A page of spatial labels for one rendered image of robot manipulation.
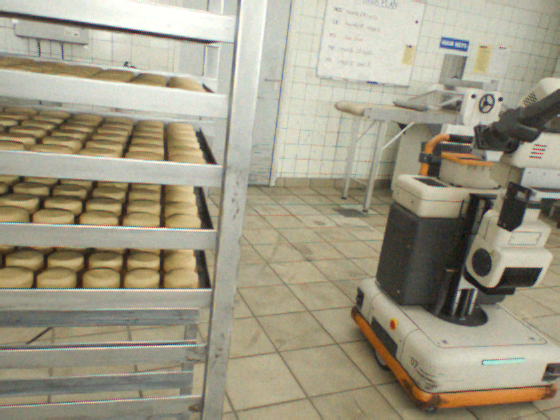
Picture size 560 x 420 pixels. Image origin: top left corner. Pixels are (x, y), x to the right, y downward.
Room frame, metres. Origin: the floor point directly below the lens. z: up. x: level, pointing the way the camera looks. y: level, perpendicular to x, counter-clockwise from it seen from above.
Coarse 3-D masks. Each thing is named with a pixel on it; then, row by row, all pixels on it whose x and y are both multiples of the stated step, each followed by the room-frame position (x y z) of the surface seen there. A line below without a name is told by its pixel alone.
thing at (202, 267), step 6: (198, 252) 0.78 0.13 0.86; (204, 252) 0.75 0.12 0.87; (198, 258) 0.75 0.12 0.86; (204, 258) 0.74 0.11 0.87; (198, 264) 0.73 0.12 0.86; (204, 264) 0.73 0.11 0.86; (198, 270) 0.71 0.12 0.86; (204, 270) 0.71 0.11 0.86; (198, 276) 0.68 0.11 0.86; (204, 276) 0.69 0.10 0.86; (204, 282) 0.67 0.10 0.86; (210, 282) 0.64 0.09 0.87
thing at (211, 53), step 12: (216, 0) 1.01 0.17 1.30; (216, 12) 1.01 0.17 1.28; (204, 48) 1.02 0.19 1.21; (216, 48) 1.01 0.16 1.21; (204, 60) 1.01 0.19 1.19; (216, 60) 1.01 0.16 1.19; (204, 72) 1.00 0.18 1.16; (216, 72) 1.01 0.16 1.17; (204, 120) 1.01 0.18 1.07; (204, 192) 1.01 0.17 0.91; (192, 324) 1.01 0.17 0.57; (192, 336) 1.01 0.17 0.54
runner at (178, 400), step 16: (96, 400) 0.56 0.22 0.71; (112, 400) 0.56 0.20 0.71; (128, 400) 0.57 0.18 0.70; (144, 400) 0.58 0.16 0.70; (160, 400) 0.58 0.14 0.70; (176, 400) 0.59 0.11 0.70; (192, 400) 0.59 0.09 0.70; (0, 416) 0.53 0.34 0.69; (16, 416) 0.53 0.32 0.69; (32, 416) 0.54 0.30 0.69; (48, 416) 0.54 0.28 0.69; (64, 416) 0.55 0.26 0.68; (80, 416) 0.55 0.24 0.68; (96, 416) 0.56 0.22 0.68; (112, 416) 0.56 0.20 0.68; (128, 416) 0.57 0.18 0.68
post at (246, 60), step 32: (256, 0) 0.57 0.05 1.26; (256, 32) 0.57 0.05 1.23; (256, 64) 0.57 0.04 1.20; (256, 96) 0.58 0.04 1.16; (224, 160) 0.59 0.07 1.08; (224, 192) 0.57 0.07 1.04; (224, 224) 0.57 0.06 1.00; (224, 256) 0.57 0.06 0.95; (224, 288) 0.57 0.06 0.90; (224, 320) 0.57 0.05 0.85; (224, 352) 0.57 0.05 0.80; (224, 384) 0.58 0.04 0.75
